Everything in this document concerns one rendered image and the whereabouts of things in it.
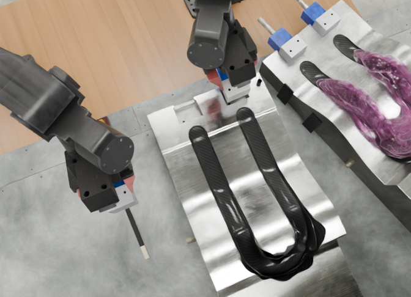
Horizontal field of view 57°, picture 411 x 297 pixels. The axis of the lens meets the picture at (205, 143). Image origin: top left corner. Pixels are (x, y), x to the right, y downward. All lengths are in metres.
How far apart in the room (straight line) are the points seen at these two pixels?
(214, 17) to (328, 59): 0.43
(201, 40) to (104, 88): 0.44
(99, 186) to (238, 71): 0.27
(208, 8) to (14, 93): 0.29
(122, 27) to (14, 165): 0.42
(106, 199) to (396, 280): 0.64
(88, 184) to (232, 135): 0.35
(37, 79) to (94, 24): 0.53
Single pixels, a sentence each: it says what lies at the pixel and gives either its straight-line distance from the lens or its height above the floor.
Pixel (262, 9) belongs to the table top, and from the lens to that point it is 1.03.
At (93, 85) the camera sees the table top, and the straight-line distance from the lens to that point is 0.95.
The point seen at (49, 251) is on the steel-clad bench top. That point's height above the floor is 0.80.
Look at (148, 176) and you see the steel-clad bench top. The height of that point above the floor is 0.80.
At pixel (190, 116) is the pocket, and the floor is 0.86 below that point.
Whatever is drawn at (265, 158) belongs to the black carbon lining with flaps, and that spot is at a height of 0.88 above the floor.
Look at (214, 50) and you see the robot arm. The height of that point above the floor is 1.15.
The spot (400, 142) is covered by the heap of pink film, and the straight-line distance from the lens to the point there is 0.88.
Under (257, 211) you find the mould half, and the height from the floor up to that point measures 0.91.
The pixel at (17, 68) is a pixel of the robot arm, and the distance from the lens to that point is 0.53.
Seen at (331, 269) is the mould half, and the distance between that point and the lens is 0.82.
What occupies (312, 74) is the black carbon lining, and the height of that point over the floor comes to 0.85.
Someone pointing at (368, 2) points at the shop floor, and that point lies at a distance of 2.19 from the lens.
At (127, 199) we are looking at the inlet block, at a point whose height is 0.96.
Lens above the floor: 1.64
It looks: 75 degrees down
